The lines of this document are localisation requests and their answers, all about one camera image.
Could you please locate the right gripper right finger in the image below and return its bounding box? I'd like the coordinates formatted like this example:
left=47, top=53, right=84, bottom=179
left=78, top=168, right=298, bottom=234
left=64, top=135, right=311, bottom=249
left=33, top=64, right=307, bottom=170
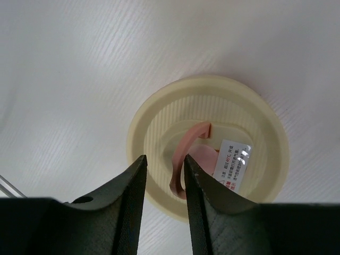
left=184, top=156, right=339, bottom=254

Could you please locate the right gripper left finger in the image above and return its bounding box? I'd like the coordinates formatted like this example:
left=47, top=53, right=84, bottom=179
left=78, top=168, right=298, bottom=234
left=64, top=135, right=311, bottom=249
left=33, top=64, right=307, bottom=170
left=1, top=155, right=147, bottom=254

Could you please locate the cream lid pink handle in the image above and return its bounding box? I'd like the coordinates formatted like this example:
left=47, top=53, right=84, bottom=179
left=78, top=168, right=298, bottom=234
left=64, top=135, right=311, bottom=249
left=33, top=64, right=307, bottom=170
left=126, top=75, right=290, bottom=222

